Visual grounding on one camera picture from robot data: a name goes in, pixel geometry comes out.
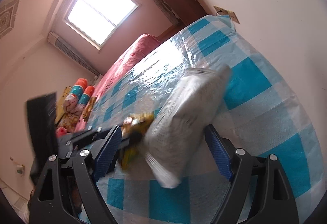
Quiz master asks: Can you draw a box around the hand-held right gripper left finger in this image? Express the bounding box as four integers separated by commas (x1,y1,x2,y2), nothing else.
28,126,122,224

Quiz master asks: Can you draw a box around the window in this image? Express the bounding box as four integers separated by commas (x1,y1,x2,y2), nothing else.
63,0,141,49

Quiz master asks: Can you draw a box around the yellow snack packet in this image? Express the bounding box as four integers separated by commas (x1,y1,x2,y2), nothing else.
119,112,155,171

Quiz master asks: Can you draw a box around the yellow floral pillow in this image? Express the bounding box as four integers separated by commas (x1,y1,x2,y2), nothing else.
57,109,85,129

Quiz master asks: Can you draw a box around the blue checked tablecloth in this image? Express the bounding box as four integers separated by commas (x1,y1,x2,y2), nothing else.
78,15,322,224

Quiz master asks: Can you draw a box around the pink heart print bedspread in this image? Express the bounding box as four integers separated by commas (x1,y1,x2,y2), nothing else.
79,34,161,125

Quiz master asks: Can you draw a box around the rolled floral quilt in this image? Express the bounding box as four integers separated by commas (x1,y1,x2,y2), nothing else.
63,77,95,115

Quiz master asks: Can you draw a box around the wall socket plate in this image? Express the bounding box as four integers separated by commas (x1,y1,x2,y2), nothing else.
213,5,241,24

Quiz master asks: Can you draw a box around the hanging wall ornament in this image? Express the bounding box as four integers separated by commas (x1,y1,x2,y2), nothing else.
10,156,25,176

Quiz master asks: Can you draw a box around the large grey plastic mailer bag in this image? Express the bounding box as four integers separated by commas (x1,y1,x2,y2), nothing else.
144,64,233,189

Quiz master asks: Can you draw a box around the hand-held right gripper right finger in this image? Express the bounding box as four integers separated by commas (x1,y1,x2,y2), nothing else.
204,124,299,224

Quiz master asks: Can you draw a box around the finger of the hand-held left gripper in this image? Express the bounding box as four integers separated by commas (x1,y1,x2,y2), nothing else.
120,133,143,150
87,126,115,140

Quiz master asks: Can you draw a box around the ornate ceiling panel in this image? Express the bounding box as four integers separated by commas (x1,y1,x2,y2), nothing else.
0,0,21,39

